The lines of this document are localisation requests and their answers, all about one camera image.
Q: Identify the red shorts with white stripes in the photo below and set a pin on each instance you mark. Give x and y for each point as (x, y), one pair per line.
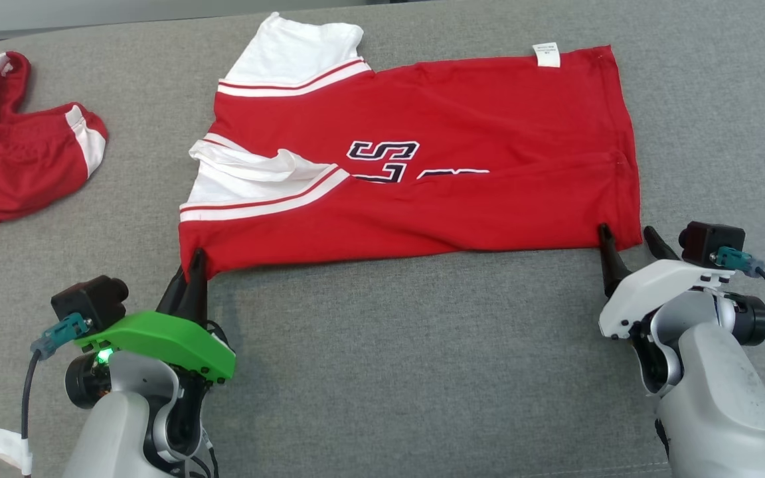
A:
(10, 159)

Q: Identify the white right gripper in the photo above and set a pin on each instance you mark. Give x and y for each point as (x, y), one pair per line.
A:
(655, 285)

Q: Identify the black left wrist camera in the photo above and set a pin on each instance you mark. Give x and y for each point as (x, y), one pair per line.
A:
(90, 299)

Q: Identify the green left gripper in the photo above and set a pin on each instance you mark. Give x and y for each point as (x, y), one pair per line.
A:
(170, 338)

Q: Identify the red jersey with white sleeves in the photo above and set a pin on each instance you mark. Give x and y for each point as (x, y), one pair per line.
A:
(455, 119)

